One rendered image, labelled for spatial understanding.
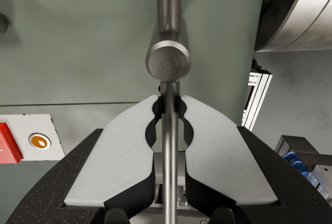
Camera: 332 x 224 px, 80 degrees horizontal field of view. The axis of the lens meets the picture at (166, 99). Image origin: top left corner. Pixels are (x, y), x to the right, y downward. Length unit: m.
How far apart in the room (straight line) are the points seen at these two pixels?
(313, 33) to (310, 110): 1.76
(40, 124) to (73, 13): 0.15
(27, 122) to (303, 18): 0.35
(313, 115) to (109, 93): 1.98
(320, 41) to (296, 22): 0.07
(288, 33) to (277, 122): 1.72
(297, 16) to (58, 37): 0.26
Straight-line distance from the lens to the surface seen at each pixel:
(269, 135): 2.06
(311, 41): 0.35
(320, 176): 0.74
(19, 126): 0.32
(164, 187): 0.17
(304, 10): 0.29
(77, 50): 0.23
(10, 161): 0.35
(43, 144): 0.31
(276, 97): 1.86
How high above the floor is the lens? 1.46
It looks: 62 degrees down
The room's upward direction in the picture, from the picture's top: 178 degrees counter-clockwise
